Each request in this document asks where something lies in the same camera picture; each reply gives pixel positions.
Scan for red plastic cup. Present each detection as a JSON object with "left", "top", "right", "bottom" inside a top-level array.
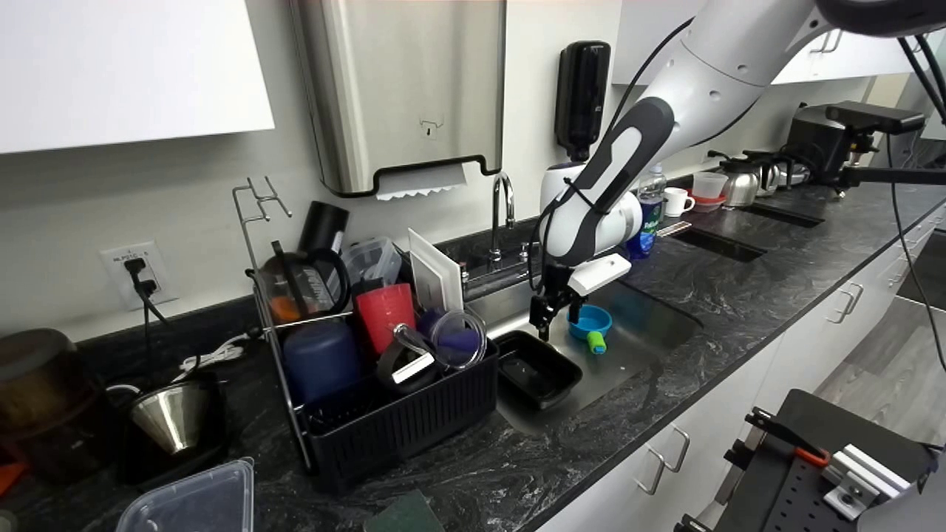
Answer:
[{"left": 352, "top": 282, "right": 419, "bottom": 357}]

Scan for glass jar orange contents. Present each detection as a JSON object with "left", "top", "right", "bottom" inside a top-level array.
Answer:
[{"left": 256, "top": 249, "right": 349, "bottom": 328}]

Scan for white paper towel sheet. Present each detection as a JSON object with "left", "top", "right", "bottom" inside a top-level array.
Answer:
[{"left": 371, "top": 159, "right": 473, "bottom": 208}]

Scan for brown lidded container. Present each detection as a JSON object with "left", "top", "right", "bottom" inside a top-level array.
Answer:
[{"left": 0, "top": 328, "right": 102, "bottom": 449}]

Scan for metal cabinet handle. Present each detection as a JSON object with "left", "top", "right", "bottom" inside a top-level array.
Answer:
[
  {"left": 832, "top": 282, "right": 869, "bottom": 328},
  {"left": 633, "top": 422, "right": 693, "bottom": 498}
]

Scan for black rectangular plastic dish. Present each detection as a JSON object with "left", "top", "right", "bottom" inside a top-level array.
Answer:
[{"left": 492, "top": 328, "right": 587, "bottom": 413}]

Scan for black camera on stand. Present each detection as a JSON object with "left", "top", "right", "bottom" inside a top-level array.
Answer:
[{"left": 784, "top": 100, "right": 946, "bottom": 192}]

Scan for stainless steel sink basin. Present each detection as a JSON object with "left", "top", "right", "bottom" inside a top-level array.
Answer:
[{"left": 460, "top": 263, "right": 710, "bottom": 439}]

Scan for black dish rack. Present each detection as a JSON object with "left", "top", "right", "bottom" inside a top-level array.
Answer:
[{"left": 231, "top": 174, "right": 501, "bottom": 498}]

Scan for clear plastic water bottle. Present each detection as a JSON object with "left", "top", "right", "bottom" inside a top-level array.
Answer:
[{"left": 627, "top": 162, "right": 671, "bottom": 263}]

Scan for clear plastic tub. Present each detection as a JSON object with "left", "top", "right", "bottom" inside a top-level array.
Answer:
[{"left": 114, "top": 455, "right": 259, "bottom": 532}]

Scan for black hanging robot cable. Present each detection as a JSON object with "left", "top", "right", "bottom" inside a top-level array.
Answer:
[{"left": 883, "top": 34, "right": 946, "bottom": 378}]

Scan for aluminium bracket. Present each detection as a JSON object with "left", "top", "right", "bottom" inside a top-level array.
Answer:
[{"left": 819, "top": 440, "right": 915, "bottom": 524}]

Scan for black wall soap dispenser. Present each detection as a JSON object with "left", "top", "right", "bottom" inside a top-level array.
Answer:
[{"left": 553, "top": 38, "right": 614, "bottom": 167}]

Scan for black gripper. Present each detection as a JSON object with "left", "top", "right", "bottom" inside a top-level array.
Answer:
[{"left": 526, "top": 255, "right": 594, "bottom": 346}]

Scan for steel paper towel dispenser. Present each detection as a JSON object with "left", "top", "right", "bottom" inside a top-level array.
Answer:
[{"left": 296, "top": 0, "right": 510, "bottom": 201}]

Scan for metal cone coffee dripper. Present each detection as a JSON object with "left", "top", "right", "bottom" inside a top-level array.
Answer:
[{"left": 126, "top": 378, "right": 215, "bottom": 459}]

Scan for black orange clamp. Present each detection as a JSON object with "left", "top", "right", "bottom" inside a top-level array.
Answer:
[{"left": 741, "top": 406, "right": 832, "bottom": 473}]

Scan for dark blue plastic cup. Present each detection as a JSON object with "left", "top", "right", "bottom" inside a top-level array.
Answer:
[{"left": 281, "top": 319, "right": 364, "bottom": 408}]

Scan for green yellow sponge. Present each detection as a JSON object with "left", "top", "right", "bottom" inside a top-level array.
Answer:
[{"left": 364, "top": 487, "right": 447, "bottom": 532}]

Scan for clear plastic food container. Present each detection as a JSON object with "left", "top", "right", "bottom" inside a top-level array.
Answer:
[{"left": 336, "top": 233, "right": 408, "bottom": 297}]

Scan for black power plug cord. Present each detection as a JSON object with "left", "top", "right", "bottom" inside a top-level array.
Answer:
[{"left": 120, "top": 257, "right": 176, "bottom": 391}]

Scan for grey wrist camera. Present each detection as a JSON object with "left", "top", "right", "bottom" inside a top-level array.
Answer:
[{"left": 565, "top": 251, "right": 636, "bottom": 298}]

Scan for white cable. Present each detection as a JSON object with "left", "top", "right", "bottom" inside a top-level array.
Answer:
[{"left": 172, "top": 334, "right": 253, "bottom": 385}]

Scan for pink clear container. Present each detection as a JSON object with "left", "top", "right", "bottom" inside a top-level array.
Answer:
[{"left": 692, "top": 170, "right": 733, "bottom": 213}]

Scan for chrome sink faucet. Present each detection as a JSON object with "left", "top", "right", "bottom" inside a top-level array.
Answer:
[{"left": 487, "top": 174, "right": 540, "bottom": 273}]

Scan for metal kettle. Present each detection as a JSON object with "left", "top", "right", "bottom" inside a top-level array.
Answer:
[{"left": 725, "top": 159, "right": 769, "bottom": 210}]

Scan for white wall outlet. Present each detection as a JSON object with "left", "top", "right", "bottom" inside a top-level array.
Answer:
[{"left": 101, "top": 239, "right": 173, "bottom": 312}]

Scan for blue cup green handle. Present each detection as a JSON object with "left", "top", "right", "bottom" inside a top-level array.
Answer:
[{"left": 566, "top": 303, "right": 618, "bottom": 357}]

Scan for black tumbler with label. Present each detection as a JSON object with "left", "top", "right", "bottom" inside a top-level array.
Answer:
[{"left": 296, "top": 201, "right": 352, "bottom": 257}]

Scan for black mounting plate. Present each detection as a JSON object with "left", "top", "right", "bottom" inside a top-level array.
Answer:
[{"left": 711, "top": 387, "right": 940, "bottom": 532}]

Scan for white square plate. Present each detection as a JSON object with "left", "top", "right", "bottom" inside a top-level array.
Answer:
[{"left": 404, "top": 229, "right": 470, "bottom": 317}]

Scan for clear purple cup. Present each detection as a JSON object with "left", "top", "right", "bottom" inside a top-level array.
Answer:
[{"left": 423, "top": 307, "right": 490, "bottom": 372}]

